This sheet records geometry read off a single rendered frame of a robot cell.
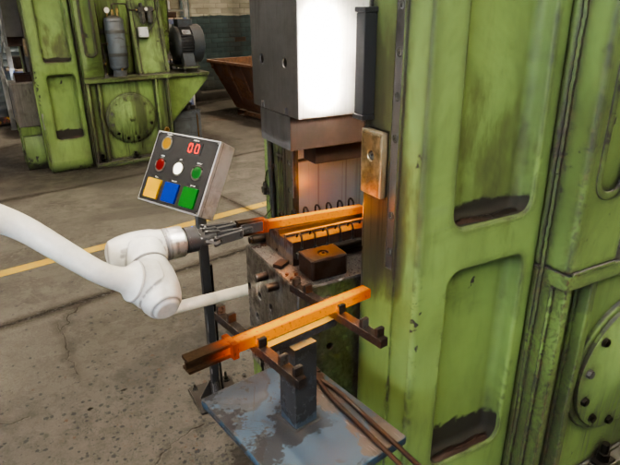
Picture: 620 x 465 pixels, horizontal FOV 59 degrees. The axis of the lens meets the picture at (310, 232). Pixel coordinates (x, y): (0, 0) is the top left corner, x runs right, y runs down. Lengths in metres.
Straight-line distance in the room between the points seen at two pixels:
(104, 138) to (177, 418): 4.39
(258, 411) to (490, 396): 0.85
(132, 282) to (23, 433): 1.44
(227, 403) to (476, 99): 0.95
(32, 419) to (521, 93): 2.31
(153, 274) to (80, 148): 5.17
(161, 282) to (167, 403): 1.33
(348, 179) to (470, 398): 0.84
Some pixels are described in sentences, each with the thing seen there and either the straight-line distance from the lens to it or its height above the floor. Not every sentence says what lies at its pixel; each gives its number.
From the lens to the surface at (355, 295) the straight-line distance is 1.26.
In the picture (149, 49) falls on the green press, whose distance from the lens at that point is 6.60.
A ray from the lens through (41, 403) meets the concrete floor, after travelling 2.86.
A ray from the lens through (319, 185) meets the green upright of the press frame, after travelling 1.94.
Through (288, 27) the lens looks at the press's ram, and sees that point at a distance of 1.50.
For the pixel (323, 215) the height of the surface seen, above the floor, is 1.03.
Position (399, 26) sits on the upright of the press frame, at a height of 1.60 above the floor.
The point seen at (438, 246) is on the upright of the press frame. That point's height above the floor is 1.09.
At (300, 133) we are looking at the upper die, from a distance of 1.55.
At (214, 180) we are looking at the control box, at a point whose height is 1.07.
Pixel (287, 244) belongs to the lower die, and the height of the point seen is 0.97.
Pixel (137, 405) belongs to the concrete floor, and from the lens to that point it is 2.69.
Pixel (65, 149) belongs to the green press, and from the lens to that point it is 6.49.
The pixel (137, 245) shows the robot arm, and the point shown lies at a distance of 1.50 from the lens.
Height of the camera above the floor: 1.65
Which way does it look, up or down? 23 degrees down
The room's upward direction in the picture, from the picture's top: 1 degrees counter-clockwise
